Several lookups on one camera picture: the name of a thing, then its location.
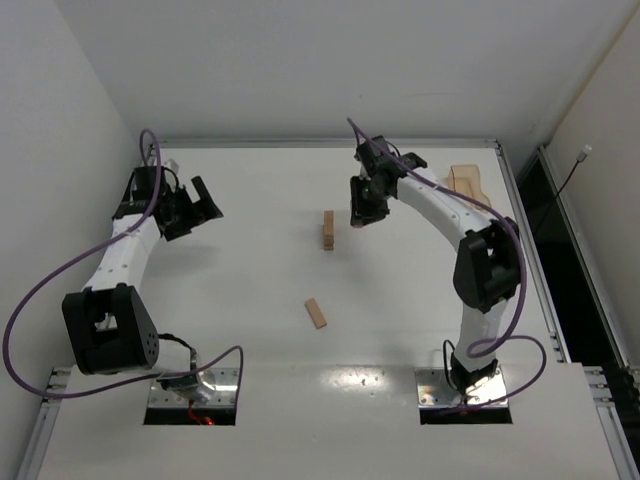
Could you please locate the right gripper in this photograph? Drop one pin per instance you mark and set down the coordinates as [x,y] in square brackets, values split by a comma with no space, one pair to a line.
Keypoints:
[367,201]

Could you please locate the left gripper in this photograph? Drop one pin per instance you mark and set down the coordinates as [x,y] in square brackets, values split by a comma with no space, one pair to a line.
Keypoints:
[185,216]

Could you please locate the amber transparent plastic box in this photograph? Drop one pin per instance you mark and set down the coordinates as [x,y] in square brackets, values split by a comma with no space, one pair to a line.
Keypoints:
[466,180]

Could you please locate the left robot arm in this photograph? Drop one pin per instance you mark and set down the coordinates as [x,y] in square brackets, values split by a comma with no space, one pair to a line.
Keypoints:
[109,327]

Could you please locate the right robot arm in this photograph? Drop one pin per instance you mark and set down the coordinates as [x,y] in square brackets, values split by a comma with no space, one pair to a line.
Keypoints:
[487,268]

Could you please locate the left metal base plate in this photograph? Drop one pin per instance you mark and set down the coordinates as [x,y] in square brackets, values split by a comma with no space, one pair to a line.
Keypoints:
[213,388]

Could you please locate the metal base plate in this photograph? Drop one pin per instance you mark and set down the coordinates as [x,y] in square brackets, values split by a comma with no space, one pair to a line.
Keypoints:
[213,388]
[435,393]

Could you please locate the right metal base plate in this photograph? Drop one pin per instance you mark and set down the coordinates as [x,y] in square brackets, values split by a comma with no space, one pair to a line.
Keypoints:
[435,393]

